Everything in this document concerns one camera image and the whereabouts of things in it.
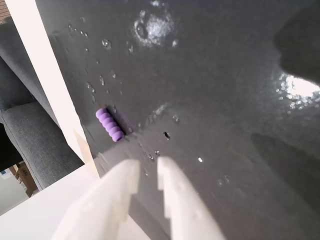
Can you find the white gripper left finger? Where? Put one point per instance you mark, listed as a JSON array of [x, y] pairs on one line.
[[110, 200]]

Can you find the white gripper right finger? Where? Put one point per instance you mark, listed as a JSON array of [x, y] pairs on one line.
[[182, 205]]

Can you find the purple ribbed pen grip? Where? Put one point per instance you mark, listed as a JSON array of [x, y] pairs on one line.
[[108, 123]]

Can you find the brown cardboard box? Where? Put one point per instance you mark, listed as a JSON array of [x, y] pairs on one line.
[[26, 178]]

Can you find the grey fabric sofa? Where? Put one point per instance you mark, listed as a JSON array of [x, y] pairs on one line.
[[30, 130]]

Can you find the glossy black mat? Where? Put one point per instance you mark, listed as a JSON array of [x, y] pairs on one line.
[[200, 100]]

